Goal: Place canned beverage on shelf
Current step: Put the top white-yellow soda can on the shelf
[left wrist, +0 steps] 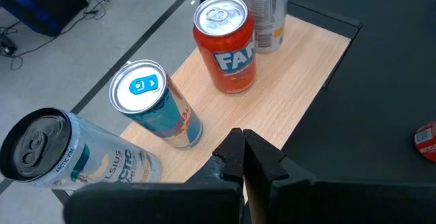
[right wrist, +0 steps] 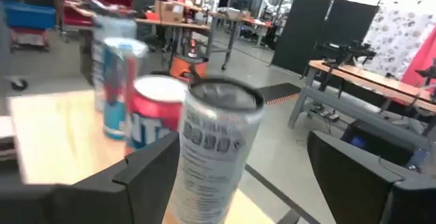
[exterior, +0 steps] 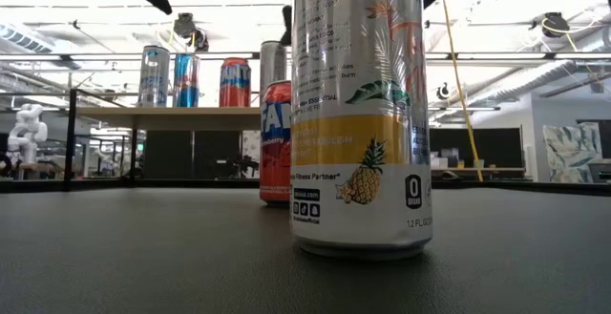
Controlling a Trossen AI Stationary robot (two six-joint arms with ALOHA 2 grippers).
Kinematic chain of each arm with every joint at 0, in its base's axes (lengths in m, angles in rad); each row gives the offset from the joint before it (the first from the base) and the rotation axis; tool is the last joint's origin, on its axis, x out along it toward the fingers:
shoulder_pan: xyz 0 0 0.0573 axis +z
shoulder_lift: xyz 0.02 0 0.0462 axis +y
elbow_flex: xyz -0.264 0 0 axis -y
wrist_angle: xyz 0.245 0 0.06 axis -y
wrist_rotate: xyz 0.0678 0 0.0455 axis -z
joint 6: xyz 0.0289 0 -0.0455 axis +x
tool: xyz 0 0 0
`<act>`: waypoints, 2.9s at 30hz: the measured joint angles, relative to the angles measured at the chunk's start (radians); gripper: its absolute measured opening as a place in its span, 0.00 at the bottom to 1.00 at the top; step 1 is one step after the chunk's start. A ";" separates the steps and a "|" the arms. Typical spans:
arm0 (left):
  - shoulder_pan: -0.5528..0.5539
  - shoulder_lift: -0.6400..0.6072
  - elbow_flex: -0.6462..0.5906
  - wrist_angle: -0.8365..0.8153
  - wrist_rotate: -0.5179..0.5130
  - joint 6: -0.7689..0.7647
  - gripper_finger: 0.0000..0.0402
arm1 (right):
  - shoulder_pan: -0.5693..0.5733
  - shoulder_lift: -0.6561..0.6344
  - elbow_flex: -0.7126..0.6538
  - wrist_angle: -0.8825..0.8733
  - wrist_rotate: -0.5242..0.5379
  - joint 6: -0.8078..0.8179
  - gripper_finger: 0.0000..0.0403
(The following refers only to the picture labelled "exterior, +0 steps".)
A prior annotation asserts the silver Celsius Tropical Vibe can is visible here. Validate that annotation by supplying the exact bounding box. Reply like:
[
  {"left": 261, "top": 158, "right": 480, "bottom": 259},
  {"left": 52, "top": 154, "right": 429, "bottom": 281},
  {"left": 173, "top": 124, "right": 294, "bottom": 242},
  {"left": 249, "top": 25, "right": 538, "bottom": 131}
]
[
  {"left": 259, "top": 40, "right": 292, "bottom": 86},
  {"left": 289, "top": 0, "right": 434, "bottom": 262}
]

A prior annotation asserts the red Fanta soda can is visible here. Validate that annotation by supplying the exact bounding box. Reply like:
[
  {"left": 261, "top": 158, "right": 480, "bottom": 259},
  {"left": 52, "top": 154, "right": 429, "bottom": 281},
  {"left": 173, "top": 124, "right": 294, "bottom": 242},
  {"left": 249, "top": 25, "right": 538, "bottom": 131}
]
[
  {"left": 259, "top": 80, "right": 293, "bottom": 208},
  {"left": 219, "top": 57, "right": 253, "bottom": 109}
]

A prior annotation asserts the white Celsius Arctic Vibe can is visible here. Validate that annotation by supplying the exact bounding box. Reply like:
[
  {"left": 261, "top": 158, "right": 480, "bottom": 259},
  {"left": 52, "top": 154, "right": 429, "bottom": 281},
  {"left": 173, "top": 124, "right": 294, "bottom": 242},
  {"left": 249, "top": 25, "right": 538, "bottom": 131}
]
[{"left": 137, "top": 45, "right": 172, "bottom": 109}]

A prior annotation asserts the blue silver Red Bull can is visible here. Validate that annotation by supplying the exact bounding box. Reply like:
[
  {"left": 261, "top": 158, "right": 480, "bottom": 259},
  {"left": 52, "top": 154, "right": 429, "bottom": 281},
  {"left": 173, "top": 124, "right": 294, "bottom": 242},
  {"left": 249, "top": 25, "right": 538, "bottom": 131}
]
[{"left": 172, "top": 52, "right": 201, "bottom": 109}]

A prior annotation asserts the floral print panel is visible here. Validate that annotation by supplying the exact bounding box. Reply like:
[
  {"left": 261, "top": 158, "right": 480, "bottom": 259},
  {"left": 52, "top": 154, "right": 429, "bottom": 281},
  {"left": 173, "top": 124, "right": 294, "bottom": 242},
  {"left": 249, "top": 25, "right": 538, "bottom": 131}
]
[{"left": 242, "top": 130, "right": 262, "bottom": 179}]

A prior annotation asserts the black partition panel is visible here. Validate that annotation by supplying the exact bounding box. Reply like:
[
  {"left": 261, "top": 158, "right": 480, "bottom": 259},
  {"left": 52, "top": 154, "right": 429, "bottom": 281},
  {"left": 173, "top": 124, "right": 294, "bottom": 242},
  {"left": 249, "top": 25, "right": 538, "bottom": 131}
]
[{"left": 142, "top": 130, "right": 242, "bottom": 180}]

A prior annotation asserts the background desk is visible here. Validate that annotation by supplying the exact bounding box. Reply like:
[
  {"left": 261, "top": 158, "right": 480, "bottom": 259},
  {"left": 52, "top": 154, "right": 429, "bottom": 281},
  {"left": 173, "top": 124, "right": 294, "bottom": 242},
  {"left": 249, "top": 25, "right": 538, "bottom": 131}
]
[{"left": 429, "top": 149, "right": 526, "bottom": 181}]

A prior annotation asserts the leaf-print panel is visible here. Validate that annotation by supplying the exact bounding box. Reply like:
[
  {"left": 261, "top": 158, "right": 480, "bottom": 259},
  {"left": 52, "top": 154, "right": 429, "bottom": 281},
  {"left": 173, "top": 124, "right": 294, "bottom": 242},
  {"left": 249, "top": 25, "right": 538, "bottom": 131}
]
[{"left": 542, "top": 121, "right": 603, "bottom": 184}]

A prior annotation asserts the wooden shelf black frame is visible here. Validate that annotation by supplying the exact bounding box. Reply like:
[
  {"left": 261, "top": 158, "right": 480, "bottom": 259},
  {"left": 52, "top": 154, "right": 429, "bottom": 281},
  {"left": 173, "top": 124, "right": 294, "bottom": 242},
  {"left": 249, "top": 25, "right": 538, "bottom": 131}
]
[{"left": 64, "top": 88, "right": 263, "bottom": 191}]

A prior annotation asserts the yellow cable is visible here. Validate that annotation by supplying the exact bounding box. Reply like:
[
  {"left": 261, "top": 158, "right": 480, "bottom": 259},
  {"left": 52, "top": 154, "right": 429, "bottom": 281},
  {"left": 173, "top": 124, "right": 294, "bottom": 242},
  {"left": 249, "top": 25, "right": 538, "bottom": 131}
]
[{"left": 441, "top": 0, "right": 484, "bottom": 183}]

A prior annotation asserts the black aluminium table frame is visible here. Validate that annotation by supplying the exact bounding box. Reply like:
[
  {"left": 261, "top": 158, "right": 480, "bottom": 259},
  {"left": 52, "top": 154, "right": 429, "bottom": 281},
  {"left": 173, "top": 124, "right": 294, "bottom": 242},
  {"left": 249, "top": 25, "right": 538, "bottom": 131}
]
[{"left": 0, "top": 178, "right": 611, "bottom": 197}]

